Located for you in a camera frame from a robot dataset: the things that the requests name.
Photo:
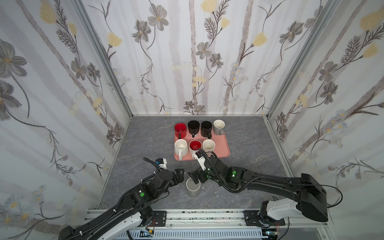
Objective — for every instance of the black mug white base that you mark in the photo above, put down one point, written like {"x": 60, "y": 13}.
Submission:
{"x": 193, "y": 128}

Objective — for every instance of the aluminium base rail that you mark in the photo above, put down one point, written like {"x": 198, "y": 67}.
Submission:
{"x": 225, "y": 224}

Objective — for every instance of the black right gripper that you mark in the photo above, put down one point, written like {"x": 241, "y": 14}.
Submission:
{"x": 197, "y": 176}

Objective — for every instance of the pink plastic tray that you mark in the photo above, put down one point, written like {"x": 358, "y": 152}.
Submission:
{"x": 221, "y": 149}

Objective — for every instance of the white ribbed mug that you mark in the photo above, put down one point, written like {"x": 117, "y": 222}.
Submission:
{"x": 181, "y": 149}

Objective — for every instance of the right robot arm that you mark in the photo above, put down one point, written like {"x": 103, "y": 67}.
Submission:
{"x": 301, "y": 196}

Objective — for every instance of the black mug white rim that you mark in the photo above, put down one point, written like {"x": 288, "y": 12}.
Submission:
{"x": 206, "y": 129}

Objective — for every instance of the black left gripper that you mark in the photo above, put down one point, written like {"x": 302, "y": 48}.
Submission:
{"x": 180, "y": 179}

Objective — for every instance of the red mug black handle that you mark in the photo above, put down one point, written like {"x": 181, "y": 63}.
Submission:
{"x": 180, "y": 131}

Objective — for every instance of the pink mug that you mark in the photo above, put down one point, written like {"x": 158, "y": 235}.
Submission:
{"x": 208, "y": 145}

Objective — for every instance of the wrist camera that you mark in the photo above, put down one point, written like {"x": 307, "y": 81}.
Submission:
{"x": 201, "y": 161}
{"x": 162, "y": 162}

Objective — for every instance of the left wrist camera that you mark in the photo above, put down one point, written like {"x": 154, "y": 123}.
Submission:
{"x": 162, "y": 162}

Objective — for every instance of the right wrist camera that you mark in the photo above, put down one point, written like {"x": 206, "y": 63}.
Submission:
{"x": 201, "y": 161}

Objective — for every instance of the cream mug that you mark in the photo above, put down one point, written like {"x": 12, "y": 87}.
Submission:
{"x": 194, "y": 146}

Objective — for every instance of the light grey mug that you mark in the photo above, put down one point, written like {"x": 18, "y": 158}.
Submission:
{"x": 219, "y": 127}

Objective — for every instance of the dark grey mug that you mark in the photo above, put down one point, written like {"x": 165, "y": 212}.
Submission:
{"x": 193, "y": 189}

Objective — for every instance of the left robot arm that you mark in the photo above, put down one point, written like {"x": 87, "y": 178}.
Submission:
{"x": 132, "y": 210}

